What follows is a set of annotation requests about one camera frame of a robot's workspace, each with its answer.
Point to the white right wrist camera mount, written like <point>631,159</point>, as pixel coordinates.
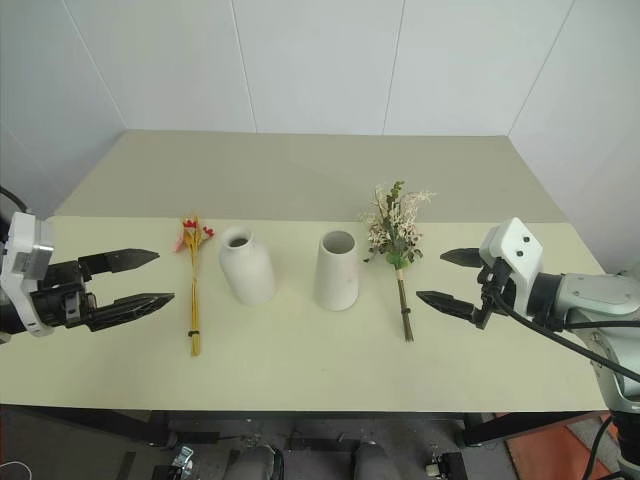
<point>517,255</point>

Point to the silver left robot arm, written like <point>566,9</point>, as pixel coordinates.
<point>9,320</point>

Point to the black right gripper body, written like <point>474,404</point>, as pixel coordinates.
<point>492,287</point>

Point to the dark grey rounded shape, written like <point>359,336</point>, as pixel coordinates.
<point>255,462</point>

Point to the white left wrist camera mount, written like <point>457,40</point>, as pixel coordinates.
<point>22,250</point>

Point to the yellow stem red flower bundle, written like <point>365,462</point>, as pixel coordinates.
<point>194,290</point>

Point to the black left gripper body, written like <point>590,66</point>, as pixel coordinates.
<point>60,297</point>

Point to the orange floor mat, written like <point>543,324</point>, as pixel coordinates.
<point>555,445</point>

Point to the black table frame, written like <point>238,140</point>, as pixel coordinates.
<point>310,417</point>

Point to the white bottle-shaped vase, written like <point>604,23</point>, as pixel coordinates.
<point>247,275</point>

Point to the white conical vase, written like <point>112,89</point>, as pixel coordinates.
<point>337,280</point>

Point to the dried green white flower bouquet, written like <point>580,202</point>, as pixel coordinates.
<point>397,235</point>

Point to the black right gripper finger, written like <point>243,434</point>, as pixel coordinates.
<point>462,257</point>
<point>447,303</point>

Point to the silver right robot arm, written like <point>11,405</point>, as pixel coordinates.
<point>595,300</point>

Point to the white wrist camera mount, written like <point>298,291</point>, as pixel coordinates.
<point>22,250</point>
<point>517,255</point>

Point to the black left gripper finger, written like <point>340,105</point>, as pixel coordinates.
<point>132,307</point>
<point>125,259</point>

